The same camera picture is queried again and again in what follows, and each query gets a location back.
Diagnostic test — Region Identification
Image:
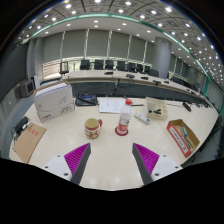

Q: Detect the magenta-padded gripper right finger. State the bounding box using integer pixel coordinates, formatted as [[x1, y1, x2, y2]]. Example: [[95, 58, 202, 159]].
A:
[[131, 142, 184, 186]]

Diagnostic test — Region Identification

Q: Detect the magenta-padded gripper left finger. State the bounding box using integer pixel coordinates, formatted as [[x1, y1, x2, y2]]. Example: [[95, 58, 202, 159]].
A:
[[40, 142, 92, 186]]

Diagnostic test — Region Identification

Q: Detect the clear red-capped water bottle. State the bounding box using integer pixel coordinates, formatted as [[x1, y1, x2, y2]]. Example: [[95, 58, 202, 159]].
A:
[[116, 98, 134, 136]]

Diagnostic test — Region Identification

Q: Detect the red floral mug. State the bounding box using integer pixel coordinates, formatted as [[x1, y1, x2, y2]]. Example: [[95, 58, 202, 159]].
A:
[[83, 117, 103, 140]]

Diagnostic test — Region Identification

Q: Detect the red-sided open cardboard box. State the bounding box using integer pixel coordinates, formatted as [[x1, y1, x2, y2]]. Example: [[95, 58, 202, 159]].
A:
[[166, 118, 201, 158]]

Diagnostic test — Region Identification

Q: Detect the white remote control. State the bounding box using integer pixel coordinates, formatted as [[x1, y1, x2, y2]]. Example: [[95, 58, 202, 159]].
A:
[[133, 112, 152, 126]]

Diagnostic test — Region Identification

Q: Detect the flat round red coaster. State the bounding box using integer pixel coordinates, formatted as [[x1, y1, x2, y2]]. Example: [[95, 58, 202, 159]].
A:
[[114, 125, 130, 137]]

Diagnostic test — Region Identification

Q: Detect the brown paper envelope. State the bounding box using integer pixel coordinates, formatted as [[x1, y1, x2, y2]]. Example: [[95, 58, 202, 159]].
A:
[[12, 122, 48, 164]]

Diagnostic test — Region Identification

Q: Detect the black tool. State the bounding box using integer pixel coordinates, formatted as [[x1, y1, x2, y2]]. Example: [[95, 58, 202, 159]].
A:
[[148, 108, 163, 115]]

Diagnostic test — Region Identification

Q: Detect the beige open cardboard box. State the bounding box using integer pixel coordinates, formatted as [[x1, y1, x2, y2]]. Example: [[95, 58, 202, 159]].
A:
[[143, 96, 169, 121]]

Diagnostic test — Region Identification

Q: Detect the white paper ream box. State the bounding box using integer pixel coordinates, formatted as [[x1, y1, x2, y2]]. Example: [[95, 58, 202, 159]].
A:
[[32, 81, 76, 124]]

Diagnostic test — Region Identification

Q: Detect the black desk phone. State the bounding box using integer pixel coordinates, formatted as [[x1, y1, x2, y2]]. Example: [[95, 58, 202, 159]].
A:
[[74, 91, 99, 107]]

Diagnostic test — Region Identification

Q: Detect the black power adapter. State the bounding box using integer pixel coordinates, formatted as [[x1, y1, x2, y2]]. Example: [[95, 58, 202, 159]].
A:
[[13, 115, 30, 134]]

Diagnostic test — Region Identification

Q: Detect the white printed paper sheet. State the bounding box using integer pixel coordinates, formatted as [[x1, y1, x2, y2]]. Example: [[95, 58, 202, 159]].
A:
[[98, 96, 127, 115]]

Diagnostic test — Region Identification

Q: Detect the grey box monitor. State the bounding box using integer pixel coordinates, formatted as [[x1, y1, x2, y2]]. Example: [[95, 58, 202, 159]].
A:
[[14, 79, 35, 99]]

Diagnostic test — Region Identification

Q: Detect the long curved conference table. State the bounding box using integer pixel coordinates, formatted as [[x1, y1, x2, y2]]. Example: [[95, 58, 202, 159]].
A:
[[63, 69, 208, 101]]

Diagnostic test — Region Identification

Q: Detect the row of black office chairs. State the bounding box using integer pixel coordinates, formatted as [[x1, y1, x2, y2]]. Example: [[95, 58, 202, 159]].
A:
[[59, 59, 160, 78]]

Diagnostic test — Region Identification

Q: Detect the group of ceiling lights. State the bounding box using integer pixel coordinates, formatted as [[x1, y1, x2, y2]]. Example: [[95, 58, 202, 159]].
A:
[[19, 0, 224, 84]]

